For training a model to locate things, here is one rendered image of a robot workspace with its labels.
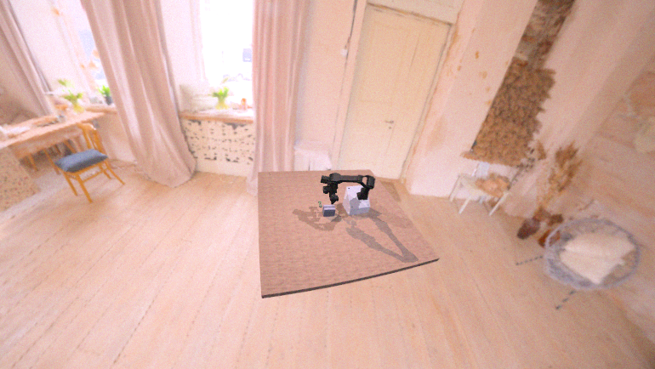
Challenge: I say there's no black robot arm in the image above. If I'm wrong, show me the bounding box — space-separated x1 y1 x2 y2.
321 173 375 201

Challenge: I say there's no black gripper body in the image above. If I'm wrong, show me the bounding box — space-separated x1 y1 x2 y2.
327 184 339 202

